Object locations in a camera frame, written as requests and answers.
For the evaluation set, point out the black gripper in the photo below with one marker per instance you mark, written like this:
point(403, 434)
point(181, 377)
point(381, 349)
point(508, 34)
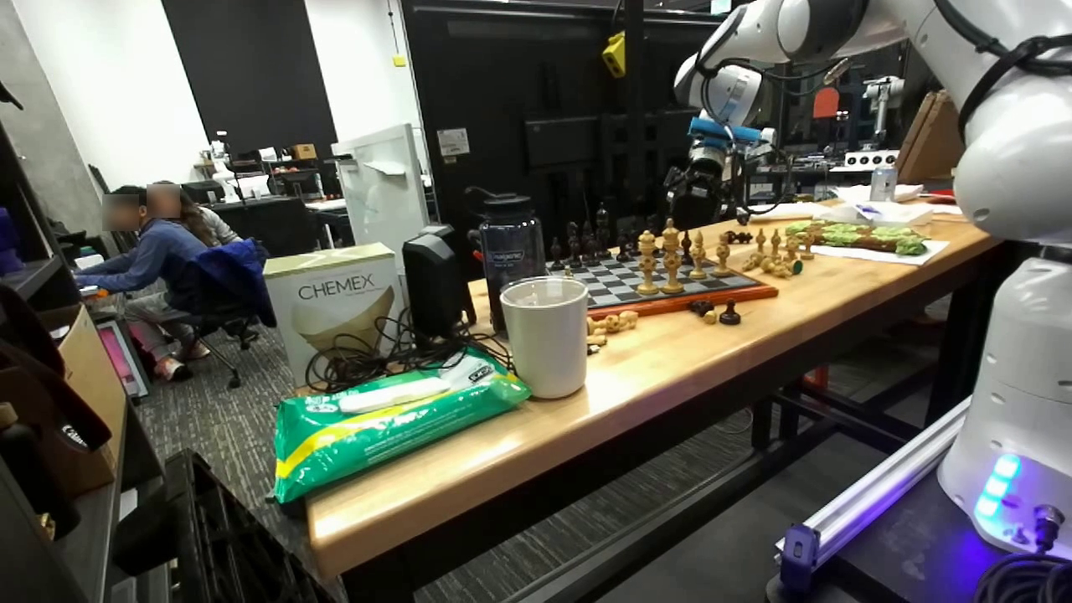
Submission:
point(704, 190)

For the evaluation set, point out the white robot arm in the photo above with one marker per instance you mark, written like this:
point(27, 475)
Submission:
point(1011, 72)

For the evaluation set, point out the light chess piece board front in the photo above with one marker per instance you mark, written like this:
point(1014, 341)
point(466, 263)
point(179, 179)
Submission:
point(670, 254)

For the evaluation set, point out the light chess piece on board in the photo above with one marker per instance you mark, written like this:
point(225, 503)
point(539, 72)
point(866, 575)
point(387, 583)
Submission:
point(649, 263)

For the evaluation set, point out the light chess pieces cluster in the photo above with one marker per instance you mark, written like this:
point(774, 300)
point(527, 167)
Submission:
point(780, 253)

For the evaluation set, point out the wooden framed chess board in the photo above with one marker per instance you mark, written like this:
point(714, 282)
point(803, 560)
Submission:
point(615, 284)

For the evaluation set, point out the green brown decorated board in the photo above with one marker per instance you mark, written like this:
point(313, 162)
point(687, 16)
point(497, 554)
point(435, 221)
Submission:
point(866, 235)

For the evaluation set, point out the dark pawn front left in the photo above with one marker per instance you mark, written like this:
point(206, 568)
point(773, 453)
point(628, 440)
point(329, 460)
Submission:
point(733, 315)

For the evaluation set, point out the light pieces lying left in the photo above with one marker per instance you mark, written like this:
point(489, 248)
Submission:
point(604, 327)

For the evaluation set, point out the yellow triangular tag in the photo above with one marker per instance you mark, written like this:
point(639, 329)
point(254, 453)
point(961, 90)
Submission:
point(615, 54)

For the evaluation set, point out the white tray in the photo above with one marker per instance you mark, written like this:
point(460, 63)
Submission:
point(903, 210)

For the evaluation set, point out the dark glass jar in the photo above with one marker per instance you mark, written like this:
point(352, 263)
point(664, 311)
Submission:
point(510, 246)

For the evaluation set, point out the green wipes package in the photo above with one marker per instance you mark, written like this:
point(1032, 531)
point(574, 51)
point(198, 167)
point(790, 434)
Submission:
point(324, 440)

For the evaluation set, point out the person in grey shirt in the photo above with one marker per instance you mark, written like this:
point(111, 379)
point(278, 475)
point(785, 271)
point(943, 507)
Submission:
point(202, 221)

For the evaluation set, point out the person in blue shirt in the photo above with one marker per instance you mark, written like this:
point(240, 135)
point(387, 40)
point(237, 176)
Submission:
point(152, 280)

